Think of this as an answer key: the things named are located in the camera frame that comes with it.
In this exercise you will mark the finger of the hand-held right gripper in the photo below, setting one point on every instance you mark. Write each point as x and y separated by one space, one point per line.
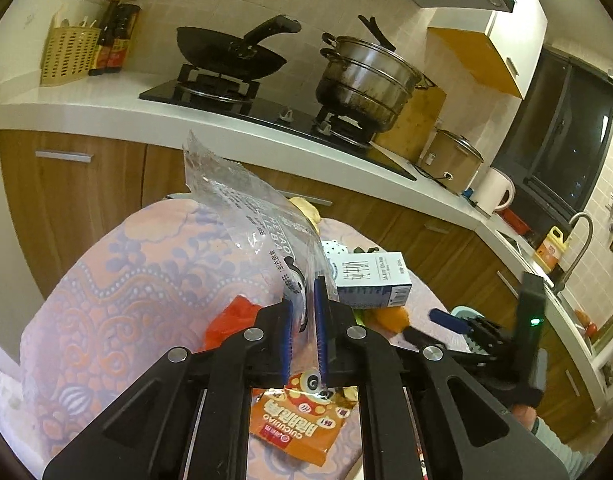
436 340
449 319

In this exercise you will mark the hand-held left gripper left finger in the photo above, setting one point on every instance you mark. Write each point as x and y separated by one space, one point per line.
286 337

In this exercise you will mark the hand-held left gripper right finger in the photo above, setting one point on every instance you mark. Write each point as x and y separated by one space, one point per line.
322 332

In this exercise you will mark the dotted white paper cup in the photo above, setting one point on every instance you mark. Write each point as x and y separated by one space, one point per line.
335 249

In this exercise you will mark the clear plastic bag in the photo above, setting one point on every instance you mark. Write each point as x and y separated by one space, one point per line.
246 200

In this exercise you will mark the person's right forearm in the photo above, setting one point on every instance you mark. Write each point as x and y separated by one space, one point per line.
556 440

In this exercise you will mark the red plastic wrapper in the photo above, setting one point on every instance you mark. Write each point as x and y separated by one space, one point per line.
230 321

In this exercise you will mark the white and blue milk carton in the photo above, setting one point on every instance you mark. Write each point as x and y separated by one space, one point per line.
371 280

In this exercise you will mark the orange snack packet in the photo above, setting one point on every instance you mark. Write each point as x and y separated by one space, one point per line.
296 425

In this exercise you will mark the yellow detergent bottle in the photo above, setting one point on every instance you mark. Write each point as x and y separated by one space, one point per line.
551 252

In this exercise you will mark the steel faucet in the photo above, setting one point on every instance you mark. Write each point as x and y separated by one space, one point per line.
577 256

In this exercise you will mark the red container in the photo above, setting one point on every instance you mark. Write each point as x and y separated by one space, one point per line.
514 221

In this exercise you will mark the white electric kettle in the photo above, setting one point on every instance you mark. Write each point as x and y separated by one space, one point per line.
493 190

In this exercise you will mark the floral patterned tablecloth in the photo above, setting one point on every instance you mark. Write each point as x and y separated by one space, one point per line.
136 285

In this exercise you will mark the rice cooker with glass lid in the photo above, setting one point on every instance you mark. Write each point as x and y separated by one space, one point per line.
451 160

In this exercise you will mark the wooden cutting board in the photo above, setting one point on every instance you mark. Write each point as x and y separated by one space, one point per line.
411 125

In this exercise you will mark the dark window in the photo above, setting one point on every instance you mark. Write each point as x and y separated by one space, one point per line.
556 130

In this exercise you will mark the black gas stove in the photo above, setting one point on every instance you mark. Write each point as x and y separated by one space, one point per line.
271 115

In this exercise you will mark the wooden lower cabinet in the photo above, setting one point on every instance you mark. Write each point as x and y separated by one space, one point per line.
86 195

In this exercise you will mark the steel steamer pot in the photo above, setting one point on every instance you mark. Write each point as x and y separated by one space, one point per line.
366 80

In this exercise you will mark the black wok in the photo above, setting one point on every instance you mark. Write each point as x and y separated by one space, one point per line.
221 52

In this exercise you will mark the yellow utensil basket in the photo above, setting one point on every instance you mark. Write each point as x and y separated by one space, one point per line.
69 57

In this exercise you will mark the white and orange wall cabinet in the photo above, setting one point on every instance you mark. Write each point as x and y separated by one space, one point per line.
466 45

